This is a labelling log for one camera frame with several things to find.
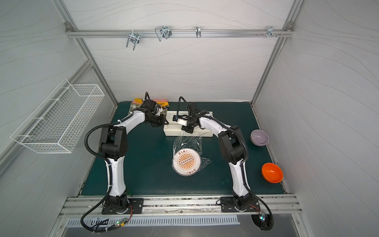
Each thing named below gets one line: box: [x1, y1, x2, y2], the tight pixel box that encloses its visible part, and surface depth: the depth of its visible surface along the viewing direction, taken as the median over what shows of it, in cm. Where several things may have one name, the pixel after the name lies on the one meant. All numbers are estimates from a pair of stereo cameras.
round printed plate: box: [171, 148, 201, 177], surface depth 90 cm
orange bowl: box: [261, 162, 284, 184], surface depth 84 cm
